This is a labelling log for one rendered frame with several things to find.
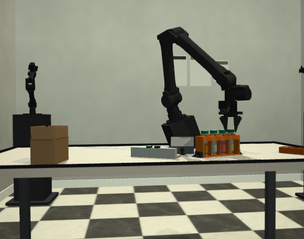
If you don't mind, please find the brown cardboard box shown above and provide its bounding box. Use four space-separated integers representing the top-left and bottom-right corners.
30 125 69 165

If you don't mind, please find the orange digital multimeter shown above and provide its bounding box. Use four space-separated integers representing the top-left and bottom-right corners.
279 146 304 155

